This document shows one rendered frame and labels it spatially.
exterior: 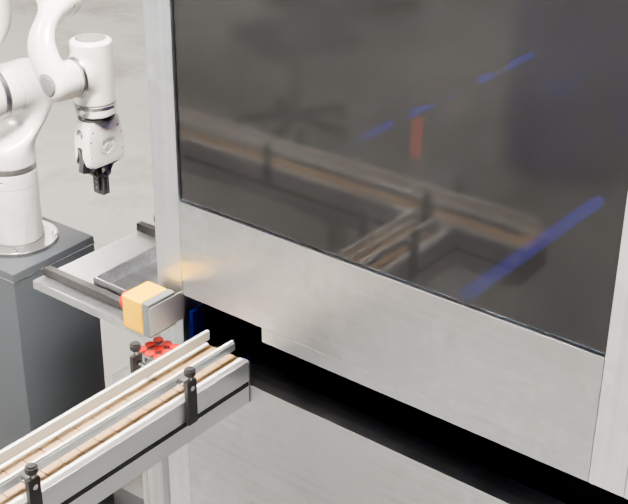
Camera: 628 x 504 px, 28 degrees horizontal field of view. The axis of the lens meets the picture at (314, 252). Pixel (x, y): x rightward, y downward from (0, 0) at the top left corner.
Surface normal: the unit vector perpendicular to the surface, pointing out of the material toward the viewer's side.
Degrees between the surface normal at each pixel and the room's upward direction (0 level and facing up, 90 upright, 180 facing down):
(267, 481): 90
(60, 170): 0
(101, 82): 90
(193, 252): 90
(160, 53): 90
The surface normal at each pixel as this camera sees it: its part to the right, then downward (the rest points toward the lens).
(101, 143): 0.76, 0.30
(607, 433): -0.62, 0.36
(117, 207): 0.01, -0.89
